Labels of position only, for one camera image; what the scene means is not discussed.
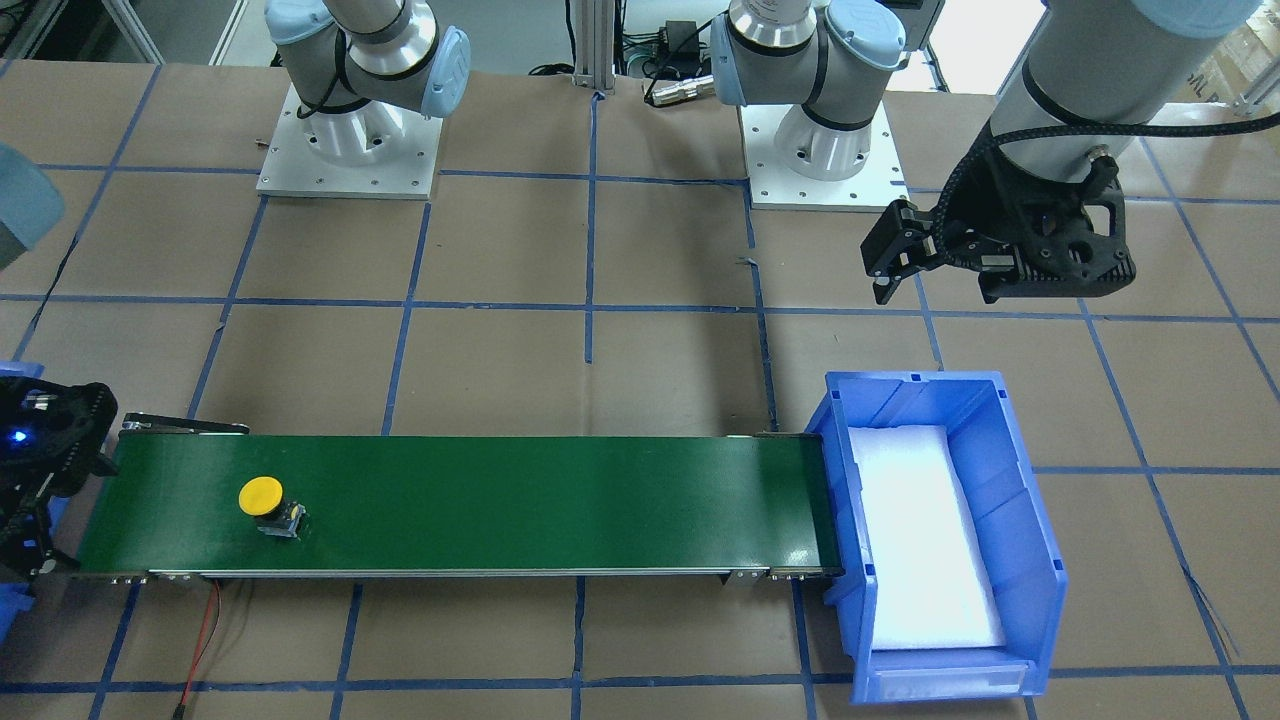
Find green conveyor belt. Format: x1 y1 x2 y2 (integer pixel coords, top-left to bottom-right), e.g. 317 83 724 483
78 433 841 578

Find aluminium frame post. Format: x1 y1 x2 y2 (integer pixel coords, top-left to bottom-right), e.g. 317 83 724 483
570 1 620 95

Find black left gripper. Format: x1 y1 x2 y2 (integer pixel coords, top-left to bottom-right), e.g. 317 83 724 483
861 143 1137 306

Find blue bin far side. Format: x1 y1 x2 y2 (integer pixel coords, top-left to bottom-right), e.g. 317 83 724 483
0 363 44 643

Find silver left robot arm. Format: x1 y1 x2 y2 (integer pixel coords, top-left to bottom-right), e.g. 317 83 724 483
710 1 1277 305

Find yellow push button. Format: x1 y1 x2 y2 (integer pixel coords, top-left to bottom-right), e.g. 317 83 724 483
237 475 306 539

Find white foam pad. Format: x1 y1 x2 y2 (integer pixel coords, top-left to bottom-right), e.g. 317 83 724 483
849 425 1005 650

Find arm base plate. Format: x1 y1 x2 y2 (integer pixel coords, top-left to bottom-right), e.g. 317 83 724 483
256 87 444 201
739 105 909 213

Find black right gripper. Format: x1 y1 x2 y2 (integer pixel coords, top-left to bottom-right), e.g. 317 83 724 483
1 378 118 579

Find blue bin with foam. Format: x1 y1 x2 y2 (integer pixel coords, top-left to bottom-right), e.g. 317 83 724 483
808 372 1068 705

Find red black wire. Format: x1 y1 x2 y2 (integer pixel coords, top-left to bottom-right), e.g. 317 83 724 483
172 582 225 708

